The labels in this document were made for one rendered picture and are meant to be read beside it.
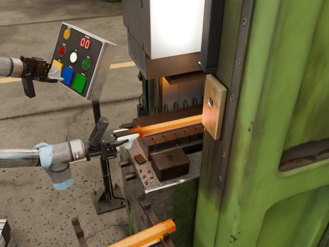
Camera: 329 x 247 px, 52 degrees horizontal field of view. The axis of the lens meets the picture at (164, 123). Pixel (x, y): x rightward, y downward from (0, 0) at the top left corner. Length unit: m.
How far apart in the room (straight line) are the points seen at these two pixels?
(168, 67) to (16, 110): 2.48
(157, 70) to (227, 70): 0.29
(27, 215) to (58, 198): 0.22
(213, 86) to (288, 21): 0.30
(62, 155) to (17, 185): 1.44
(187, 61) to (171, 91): 0.39
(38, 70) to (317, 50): 1.03
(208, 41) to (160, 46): 0.17
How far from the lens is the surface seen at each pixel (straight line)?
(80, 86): 1.63
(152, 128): 1.32
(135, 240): 0.98
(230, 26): 0.86
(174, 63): 1.12
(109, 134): 1.29
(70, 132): 3.02
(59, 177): 1.32
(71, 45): 1.74
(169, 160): 1.22
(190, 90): 1.54
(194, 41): 1.05
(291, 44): 0.77
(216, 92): 0.93
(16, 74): 1.43
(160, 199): 1.27
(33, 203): 2.52
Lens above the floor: 1.82
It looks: 37 degrees down
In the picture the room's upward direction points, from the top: 1 degrees clockwise
